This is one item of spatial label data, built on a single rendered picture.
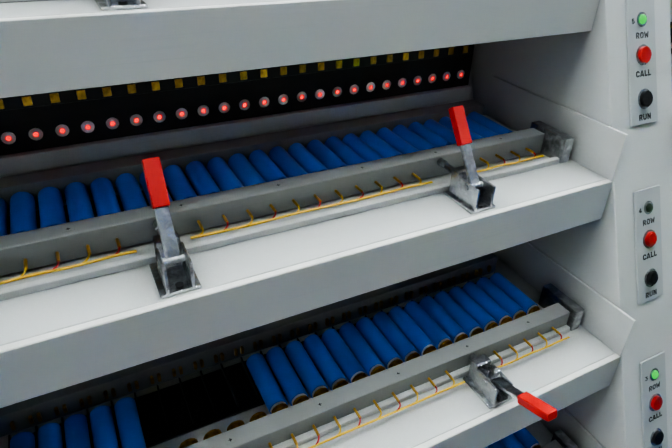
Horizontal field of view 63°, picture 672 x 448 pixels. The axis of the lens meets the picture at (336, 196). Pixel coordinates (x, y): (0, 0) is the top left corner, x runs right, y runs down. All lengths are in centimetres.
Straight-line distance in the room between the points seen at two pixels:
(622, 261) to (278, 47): 42
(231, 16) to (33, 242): 21
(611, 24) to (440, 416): 40
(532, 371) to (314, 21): 41
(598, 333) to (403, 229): 30
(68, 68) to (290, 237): 20
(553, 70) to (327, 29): 30
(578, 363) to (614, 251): 12
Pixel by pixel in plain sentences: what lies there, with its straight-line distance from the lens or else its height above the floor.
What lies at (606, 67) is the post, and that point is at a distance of 60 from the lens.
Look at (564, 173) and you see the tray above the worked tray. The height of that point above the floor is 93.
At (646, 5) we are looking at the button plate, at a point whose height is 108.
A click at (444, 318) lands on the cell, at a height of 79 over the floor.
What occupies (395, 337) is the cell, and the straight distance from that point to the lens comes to 59.
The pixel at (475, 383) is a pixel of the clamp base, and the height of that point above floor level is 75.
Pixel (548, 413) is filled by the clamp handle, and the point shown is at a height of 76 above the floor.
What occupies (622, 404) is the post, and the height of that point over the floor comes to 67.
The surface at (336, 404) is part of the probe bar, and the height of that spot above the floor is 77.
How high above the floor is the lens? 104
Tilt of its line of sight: 11 degrees down
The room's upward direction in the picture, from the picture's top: 8 degrees counter-clockwise
